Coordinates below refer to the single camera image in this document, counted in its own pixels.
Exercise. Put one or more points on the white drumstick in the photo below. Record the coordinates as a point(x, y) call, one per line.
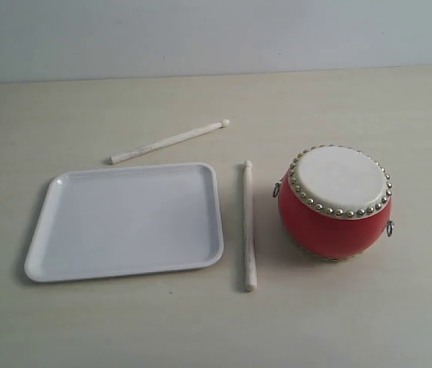
point(169, 141)
point(250, 270)

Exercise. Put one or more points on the small red drum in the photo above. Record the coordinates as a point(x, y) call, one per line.
point(335, 201)

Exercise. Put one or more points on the white rectangular plastic tray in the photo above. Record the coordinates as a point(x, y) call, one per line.
point(107, 223)

